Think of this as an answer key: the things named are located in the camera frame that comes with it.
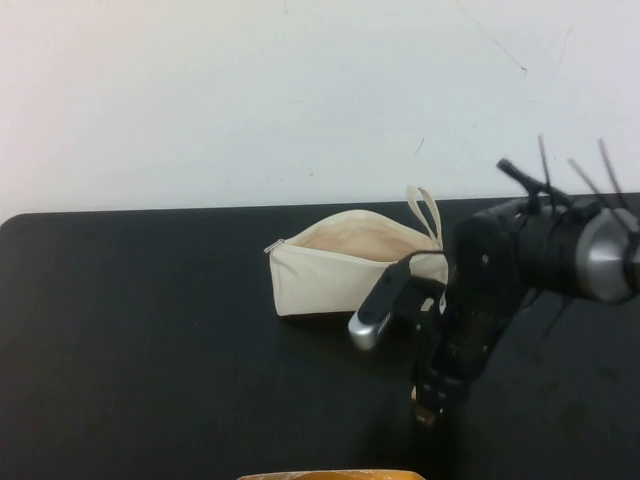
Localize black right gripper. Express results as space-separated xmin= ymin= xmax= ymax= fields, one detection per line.
xmin=409 ymin=202 xmax=524 ymax=417

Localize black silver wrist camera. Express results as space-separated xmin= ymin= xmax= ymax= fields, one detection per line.
xmin=348 ymin=257 xmax=447 ymax=351

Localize cream fabric pencil case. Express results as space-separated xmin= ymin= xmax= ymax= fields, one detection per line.
xmin=263 ymin=185 xmax=451 ymax=319

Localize yellow box with flaps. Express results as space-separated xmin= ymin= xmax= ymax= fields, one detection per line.
xmin=238 ymin=468 xmax=422 ymax=480

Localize yellow eraser with barcode label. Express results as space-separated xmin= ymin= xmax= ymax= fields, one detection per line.
xmin=410 ymin=384 xmax=440 ymax=430

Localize black cable tie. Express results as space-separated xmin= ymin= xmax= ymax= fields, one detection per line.
xmin=496 ymin=157 xmax=542 ymax=199
xmin=537 ymin=133 xmax=555 ymax=201
xmin=597 ymin=138 xmax=625 ymax=207
xmin=567 ymin=158 xmax=603 ymax=197

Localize thin black camera cable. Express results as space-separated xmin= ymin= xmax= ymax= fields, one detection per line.
xmin=405 ymin=247 xmax=454 ymax=264

